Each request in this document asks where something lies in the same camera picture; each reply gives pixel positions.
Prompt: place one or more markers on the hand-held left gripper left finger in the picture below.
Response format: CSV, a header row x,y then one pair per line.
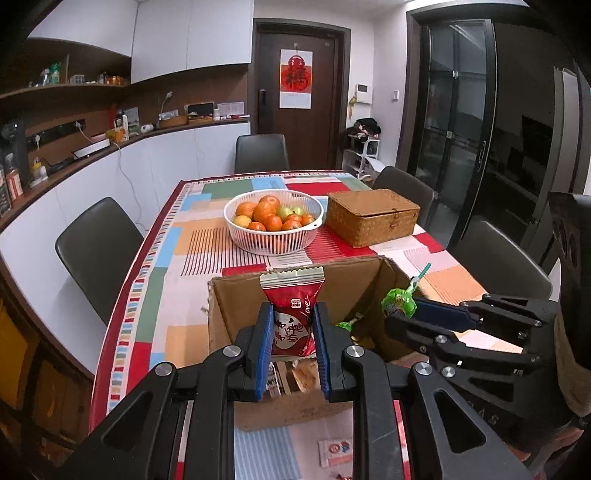
x,y
264,355

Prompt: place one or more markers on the green spray bottle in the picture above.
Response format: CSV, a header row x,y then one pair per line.
x,y
54,74

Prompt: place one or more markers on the glass display cabinet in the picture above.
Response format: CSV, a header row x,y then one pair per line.
x,y
27,378

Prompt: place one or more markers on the white plastic fruit basket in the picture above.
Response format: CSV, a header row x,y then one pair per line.
x,y
272,242

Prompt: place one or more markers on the white wall cabinets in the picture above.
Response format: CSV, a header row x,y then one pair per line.
x,y
184,37

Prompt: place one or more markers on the person's right forearm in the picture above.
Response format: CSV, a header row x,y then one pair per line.
x,y
575,378

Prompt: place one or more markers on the black coffee machine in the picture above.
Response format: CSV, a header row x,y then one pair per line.
x,y
16,143

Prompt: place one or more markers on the white intercom panel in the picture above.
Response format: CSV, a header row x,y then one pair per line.
x,y
363,93

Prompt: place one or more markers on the red wall calendar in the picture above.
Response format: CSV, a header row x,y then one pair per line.
x,y
295,78

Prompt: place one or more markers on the brown cardboard box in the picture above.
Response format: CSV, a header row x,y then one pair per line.
x,y
231,314

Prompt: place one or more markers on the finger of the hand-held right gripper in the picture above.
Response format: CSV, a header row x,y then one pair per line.
x,y
415,330
443,311

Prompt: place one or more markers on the pile of oranges and apples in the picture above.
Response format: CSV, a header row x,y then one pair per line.
x,y
268,214

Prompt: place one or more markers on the glass sliding door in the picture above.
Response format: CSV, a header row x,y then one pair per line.
x,y
452,115

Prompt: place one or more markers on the black bag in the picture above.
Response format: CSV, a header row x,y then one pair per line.
x,y
364,128

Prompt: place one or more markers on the red heart snack packet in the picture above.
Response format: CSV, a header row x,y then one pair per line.
x,y
288,295

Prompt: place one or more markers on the black and white box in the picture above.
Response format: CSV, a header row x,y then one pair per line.
x,y
200,110

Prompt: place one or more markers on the grey door frame post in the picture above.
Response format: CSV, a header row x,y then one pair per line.
x,y
570,129

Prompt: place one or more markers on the wicker tray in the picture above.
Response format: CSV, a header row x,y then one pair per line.
x,y
173,121

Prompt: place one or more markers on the white base cabinets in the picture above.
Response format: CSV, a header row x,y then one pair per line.
x,y
152,170

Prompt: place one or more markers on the pink long snack packet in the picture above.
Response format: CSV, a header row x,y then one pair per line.
x,y
334,452

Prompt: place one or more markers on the woven lidded basket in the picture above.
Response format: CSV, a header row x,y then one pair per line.
x,y
369,217

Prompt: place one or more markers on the green lollipop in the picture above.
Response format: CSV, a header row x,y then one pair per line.
x,y
399,302

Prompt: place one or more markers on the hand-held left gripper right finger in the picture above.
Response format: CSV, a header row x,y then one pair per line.
x,y
323,355

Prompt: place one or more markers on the dark brown door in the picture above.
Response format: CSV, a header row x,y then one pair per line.
x,y
328,92

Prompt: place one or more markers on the white stool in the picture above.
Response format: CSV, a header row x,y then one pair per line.
x,y
364,157

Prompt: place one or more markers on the grey dining chair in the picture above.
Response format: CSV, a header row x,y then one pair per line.
x,y
262,152
498,263
99,254
404,189

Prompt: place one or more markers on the clear water bottle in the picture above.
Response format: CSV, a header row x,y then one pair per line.
x,y
14,182

